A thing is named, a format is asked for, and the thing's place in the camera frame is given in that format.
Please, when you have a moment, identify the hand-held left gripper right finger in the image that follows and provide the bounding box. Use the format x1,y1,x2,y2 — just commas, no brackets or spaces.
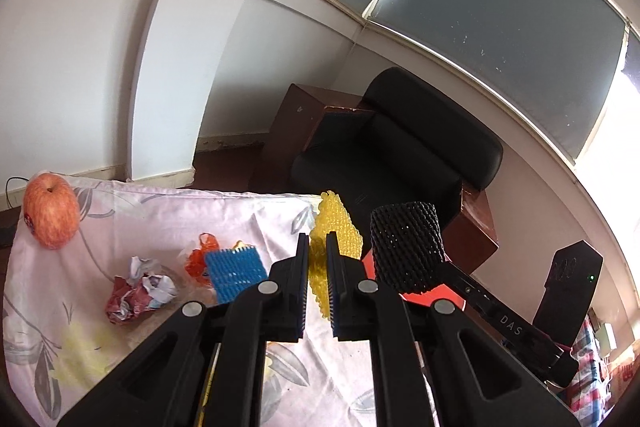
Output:
325,231,583,427

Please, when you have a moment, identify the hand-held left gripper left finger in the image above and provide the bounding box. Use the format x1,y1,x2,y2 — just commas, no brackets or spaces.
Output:
57,233,311,427

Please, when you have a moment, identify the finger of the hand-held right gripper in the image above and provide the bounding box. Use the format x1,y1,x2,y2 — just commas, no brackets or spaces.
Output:
439,261,496,314

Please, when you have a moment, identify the yellow foam fruit net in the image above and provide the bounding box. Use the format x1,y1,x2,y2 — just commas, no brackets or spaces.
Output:
308,190,363,320

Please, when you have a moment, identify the black foam fruit net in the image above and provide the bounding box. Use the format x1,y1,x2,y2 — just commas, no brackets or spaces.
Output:
370,202,446,294

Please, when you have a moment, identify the blue foam fruit net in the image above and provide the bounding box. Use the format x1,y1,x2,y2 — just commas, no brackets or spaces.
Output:
204,246,270,305

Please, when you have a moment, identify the red white paper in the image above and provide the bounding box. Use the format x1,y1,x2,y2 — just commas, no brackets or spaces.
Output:
105,256,178,324

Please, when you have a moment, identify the brown wooden cabinet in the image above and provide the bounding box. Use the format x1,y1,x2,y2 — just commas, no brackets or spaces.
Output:
250,83,376,195
442,186,500,279

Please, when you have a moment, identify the plaid cloth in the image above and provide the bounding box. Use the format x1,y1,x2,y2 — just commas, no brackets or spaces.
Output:
550,312,622,427

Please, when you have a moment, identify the orange plastic wrapper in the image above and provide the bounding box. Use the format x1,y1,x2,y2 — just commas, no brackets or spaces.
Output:
184,233,221,288

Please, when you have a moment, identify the black leather armchair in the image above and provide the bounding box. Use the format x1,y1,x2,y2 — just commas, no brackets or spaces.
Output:
291,67,504,228

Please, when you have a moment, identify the floral tablecloth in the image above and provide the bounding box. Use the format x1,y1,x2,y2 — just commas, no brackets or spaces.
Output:
2,172,381,427

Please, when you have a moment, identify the red apple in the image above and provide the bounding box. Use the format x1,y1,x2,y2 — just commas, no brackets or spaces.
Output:
22,173,82,250

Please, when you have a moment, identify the thin black cable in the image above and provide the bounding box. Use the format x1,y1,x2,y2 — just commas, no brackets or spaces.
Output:
2,177,31,210

